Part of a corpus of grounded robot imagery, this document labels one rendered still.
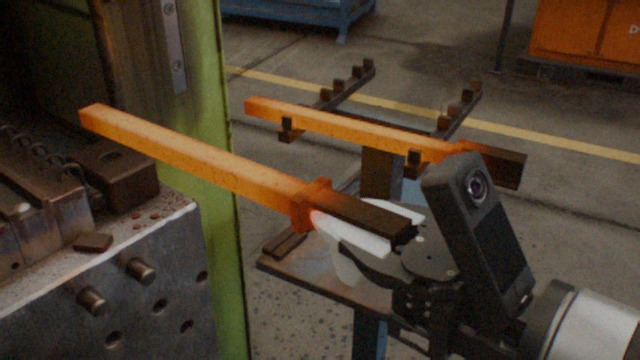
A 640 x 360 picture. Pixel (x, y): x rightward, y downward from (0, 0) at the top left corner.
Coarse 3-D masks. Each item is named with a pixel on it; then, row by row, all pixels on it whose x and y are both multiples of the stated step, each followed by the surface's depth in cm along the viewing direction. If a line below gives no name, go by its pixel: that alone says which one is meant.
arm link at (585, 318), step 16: (576, 304) 37; (592, 304) 36; (608, 304) 37; (624, 304) 37; (560, 320) 36; (576, 320) 36; (592, 320) 36; (608, 320) 35; (624, 320) 35; (560, 336) 36; (576, 336) 35; (592, 336) 35; (608, 336) 35; (624, 336) 34; (544, 352) 37; (560, 352) 36; (576, 352) 35; (592, 352) 35; (608, 352) 34; (624, 352) 40
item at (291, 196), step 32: (96, 128) 68; (128, 128) 64; (160, 128) 64; (192, 160) 57; (224, 160) 56; (256, 192) 53; (288, 192) 50; (320, 192) 49; (352, 224) 46; (384, 224) 45
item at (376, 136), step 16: (256, 96) 92; (256, 112) 90; (272, 112) 88; (288, 112) 87; (304, 112) 87; (320, 112) 87; (304, 128) 87; (320, 128) 85; (336, 128) 84; (352, 128) 82; (368, 128) 82; (384, 128) 82; (368, 144) 82; (384, 144) 81; (400, 144) 80; (416, 144) 78; (432, 144) 78; (448, 144) 78; (464, 144) 77; (480, 144) 76; (432, 160) 78; (496, 160) 74; (512, 160) 73; (496, 176) 76; (512, 176) 75
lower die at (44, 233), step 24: (0, 144) 87; (0, 168) 80; (24, 168) 81; (48, 168) 81; (48, 192) 76; (72, 192) 77; (0, 216) 72; (48, 216) 75; (72, 216) 78; (0, 240) 71; (24, 240) 74; (48, 240) 76; (72, 240) 79; (0, 264) 72; (24, 264) 75
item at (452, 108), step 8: (336, 80) 98; (344, 80) 98; (336, 88) 99; (320, 96) 96; (328, 96) 95; (448, 112) 90; (456, 112) 89; (440, 120) 86; (448, 120) 86; (448, 128) 86
